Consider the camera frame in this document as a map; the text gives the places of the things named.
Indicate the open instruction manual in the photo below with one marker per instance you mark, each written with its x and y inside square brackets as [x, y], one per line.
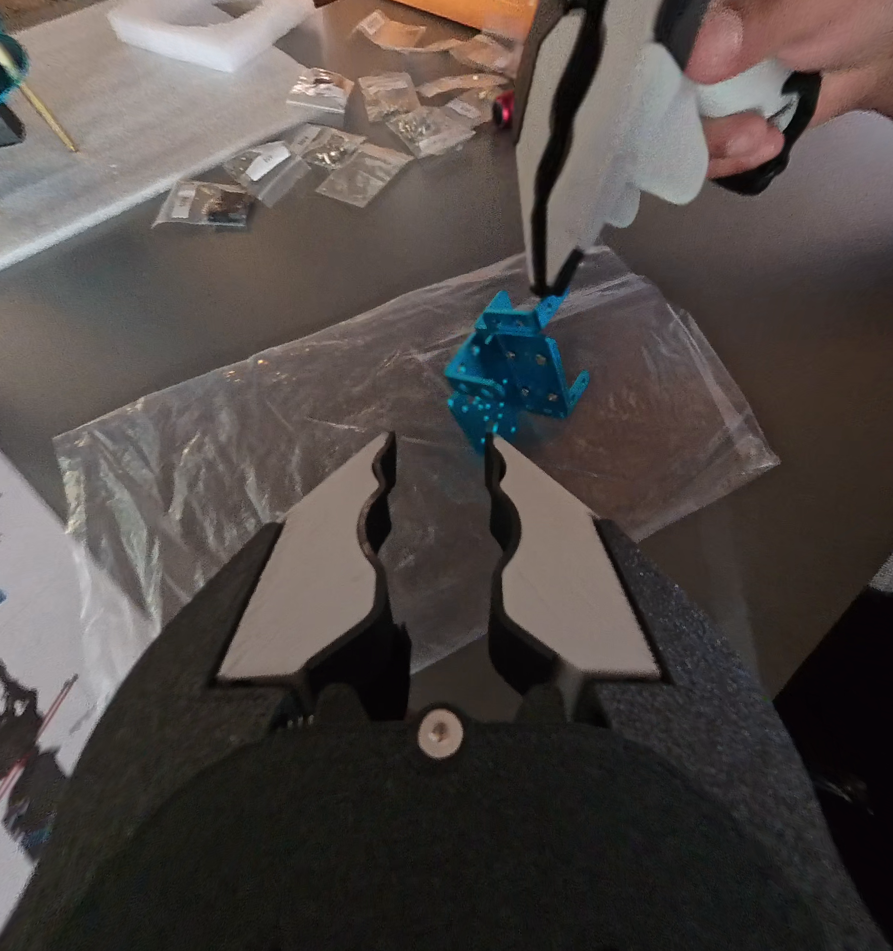
[15, 520]

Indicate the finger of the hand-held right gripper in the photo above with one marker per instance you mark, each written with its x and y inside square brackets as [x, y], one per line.
[587, 186]
[535, 111]

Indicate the white foam sheet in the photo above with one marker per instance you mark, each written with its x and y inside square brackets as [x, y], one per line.
[119, 134]

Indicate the blue metal bracket assembly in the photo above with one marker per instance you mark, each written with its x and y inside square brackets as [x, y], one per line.
[520, 371]

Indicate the cardboard box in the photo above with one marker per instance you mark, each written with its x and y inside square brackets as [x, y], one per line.
[476, 11]

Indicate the brass rod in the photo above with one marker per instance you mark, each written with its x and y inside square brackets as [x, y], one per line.
[45, 111]

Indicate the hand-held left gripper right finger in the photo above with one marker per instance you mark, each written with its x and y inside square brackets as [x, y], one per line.
[580, 594]

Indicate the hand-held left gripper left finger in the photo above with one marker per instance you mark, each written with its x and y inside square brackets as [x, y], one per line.
[298, 594]

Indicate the clear plastic bag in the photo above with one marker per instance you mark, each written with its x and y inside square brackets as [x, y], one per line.
[268, 446]

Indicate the white foam strip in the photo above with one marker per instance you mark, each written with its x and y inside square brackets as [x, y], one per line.
[194, 33]

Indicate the pile of small screw bags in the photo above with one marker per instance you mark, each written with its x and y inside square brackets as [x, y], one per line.
[357, 171]

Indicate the person's right hand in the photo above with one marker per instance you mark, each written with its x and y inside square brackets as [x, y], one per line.
[825, 37]

